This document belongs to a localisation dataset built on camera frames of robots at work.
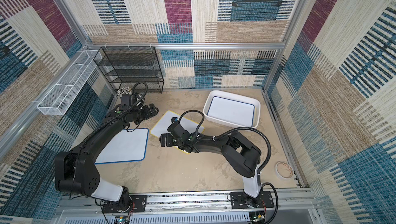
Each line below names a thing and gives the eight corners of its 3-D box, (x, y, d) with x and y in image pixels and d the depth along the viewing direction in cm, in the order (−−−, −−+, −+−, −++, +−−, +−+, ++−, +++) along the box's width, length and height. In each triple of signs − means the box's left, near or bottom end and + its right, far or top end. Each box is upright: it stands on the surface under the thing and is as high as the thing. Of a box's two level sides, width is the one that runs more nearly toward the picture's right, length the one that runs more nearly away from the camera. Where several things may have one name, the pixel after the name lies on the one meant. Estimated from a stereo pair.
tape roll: (277, 179, 82) (279, 178, 80) (272, 162, 88) (274, 161, 86) (294, 179, 82) (296, 178, 80) (288, 162, 88) (290, 161, 86)
